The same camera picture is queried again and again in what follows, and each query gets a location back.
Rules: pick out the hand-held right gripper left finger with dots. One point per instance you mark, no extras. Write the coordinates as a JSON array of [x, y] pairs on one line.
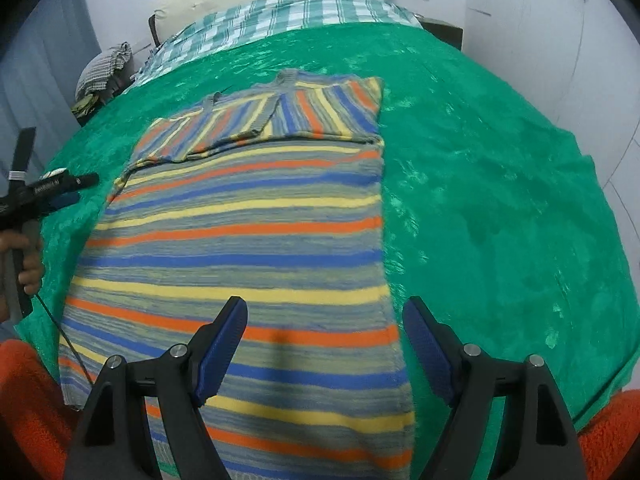
[[222, 352]]

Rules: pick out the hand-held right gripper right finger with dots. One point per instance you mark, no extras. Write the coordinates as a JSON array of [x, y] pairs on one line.
[[430, 357]]

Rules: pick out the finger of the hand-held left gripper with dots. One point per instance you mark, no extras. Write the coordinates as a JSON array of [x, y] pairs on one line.
[[62, 201], [75, 181]]

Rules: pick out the striped knit t-shirt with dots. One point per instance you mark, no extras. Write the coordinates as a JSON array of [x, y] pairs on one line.
[[250, 210]]

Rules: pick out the person's left hand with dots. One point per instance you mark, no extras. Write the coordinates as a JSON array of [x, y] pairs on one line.
[[31, 274]]

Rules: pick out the cluttered bedside table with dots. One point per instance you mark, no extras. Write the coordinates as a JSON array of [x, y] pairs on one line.
[[87, 105]]

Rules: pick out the blue-grey curtain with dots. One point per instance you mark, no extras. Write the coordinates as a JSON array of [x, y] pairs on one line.
[[40, 85]]

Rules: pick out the checked cloth pile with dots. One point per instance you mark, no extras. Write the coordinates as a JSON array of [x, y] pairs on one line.
[[102, 67]]

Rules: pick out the green velvet blanket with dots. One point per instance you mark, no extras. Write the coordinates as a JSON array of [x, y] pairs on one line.
[[500, 185]]

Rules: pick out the person's orange fleece clothing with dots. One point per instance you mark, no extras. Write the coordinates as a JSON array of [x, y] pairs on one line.
[[30, 410]]

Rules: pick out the green checked bedsheet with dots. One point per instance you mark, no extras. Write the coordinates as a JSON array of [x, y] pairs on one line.
[[300, 15]]

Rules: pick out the dark wooden nightstand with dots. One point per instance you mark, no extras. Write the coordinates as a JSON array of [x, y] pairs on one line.
[[442, 32]]

